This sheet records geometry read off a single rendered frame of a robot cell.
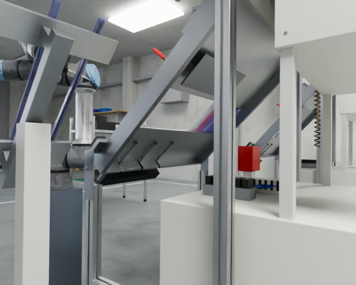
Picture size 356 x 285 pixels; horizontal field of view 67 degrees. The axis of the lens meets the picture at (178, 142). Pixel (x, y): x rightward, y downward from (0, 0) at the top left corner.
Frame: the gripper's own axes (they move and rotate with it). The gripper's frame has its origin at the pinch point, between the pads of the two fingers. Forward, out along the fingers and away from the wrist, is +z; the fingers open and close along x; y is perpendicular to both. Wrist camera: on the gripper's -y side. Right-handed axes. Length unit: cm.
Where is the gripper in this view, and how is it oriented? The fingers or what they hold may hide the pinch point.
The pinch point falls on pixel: (67, 79)
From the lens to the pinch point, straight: 86.3
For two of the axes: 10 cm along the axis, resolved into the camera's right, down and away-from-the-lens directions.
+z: 6.5, 4.9, -5.8
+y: 3.7, -8.7, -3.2
